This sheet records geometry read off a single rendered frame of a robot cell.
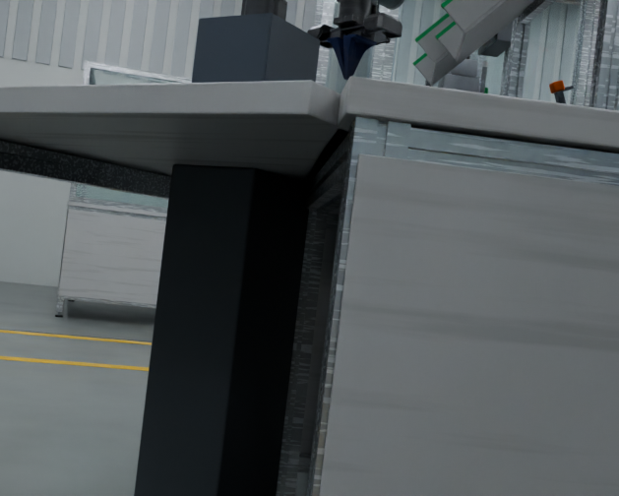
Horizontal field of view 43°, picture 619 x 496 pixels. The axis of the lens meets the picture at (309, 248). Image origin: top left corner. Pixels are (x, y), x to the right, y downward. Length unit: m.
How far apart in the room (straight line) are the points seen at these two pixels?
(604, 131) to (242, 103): 0.30
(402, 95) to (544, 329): 0.22
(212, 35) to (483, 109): 0.68
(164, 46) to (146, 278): 3.94
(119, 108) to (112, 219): 5.55
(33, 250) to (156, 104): 8.68
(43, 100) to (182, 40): 8.77
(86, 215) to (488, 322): 5.79
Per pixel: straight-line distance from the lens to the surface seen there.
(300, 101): 0.66
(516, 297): 0.65
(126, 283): 6.34
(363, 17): 1.42
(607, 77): 0.93
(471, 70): 1.42
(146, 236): 6.33
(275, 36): 1.20
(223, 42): 1.23
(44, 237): 9.40
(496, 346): 0.65
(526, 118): 0.66
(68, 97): 0.85
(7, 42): 9.68
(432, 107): 0.64
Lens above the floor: 0.72
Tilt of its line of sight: level
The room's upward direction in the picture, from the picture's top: 7 degrees clockwise
